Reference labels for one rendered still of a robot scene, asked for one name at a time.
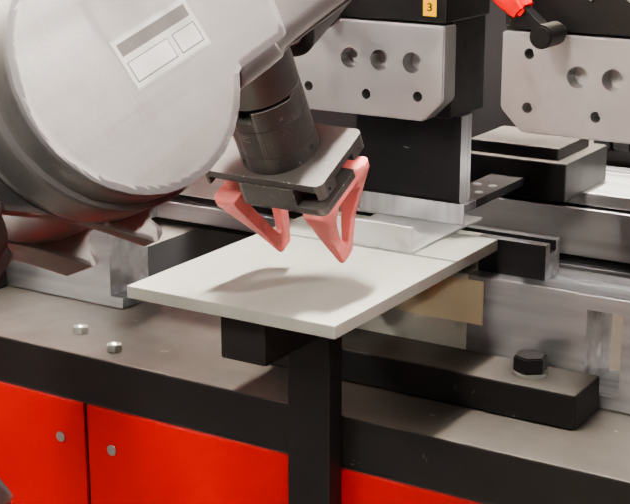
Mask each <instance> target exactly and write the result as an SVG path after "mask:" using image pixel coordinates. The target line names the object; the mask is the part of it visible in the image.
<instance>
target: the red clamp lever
mask: <svg viewBox="0 0 630 504"><path fill-rule="evenodd" d="M493 1H494V2H495V3H496V4H497V5H498V6H499V7H500V8H501V9H502V10H504V11H505V12H506V13H507V14H508V15H510V16H512V17H514V18H515V17H519V18H520V19H521V20H522V21H523V22H524V23H525V24H526V25H527V26H528V27H529V28H530V29H531V32H530V42H531V44H532V45H533V46H534V47H535V48H537V49H545V48H549V47H552V46H555V45H559V44H561V43H562V42H563V41H564V40H565V38H566V35H567V33H568V30H567V28H566V26H564V25H563V24H562V23H560V22H558V21H552V22H548V23H547V22H546V21H545V20H544V19H543V18H542V17H541V16H540V15H539V14H538V13H537V12H536V11H535V10H534V9H533V8H532V4H533V1H532V0H493Z"/></svg>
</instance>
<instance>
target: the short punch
mask: <svg viewBox="0 0 630 504"><path fill-rule="evenodd" d="M357 129H358V130H359V131H360V133H361V137H362V140H363V144H364V148H363V150H362V151H361V152H360V154H359V155H358V156H364V157H366V158H367V159H368V162H369V165H370V167H369V170H368V173H367V177H366V180H365V184H364V187H363V191H362V194H361V211H368V212H374V213H381V214H388V215H395V216H401V217H408V218H415V219H422V220H428V221H435V222H442V223H448V224H455V225H462V226H464V216H465V202H467V201H468V200H469V197H470V168H471V135H472V113H465V114H462V115H459V116H456V117H453V118H450V119H448V118H438V117H433V118H430V119H427V120H424V121H415V120H406V119H397V118H388V117H379V116H370V115H361V114H357Z"/></svg>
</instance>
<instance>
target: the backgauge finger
mask: <svg viewBox="0 0 630 504"><path fill-rule="evenodd" d="M606 159H607V145H605V144H596V143H589V140H587V139H578V138H569V137H560V136H551V135H542V134H533V133H524V132H522V131H519V129H518V128H517V127H511V126H501V127H499V128H496V129H493V130H491V131H488V132H486V133H483V134H480V135H478V136H475V137H473V138H471V168H470V197H469V200H468V201H467V202H465V213H467V212H469V211H471V210H473V209H475V208H477V207H479V206H482V205H484V204H486V203H488V202H490V201H492V200H494V199H496V198H498V197H500V196H502V195H512V196H520V197H527V198H535V199H542V200H549V201H557V202H565V201H567V200H569V199H571V198H573V197H575V196H577V195H578V194H580V193H582V192H584V191H586V190H588V189H590V188H592V187H594V186H595V185H597V184H599V183H601V182H603V181H605V177H606Z"/></svg>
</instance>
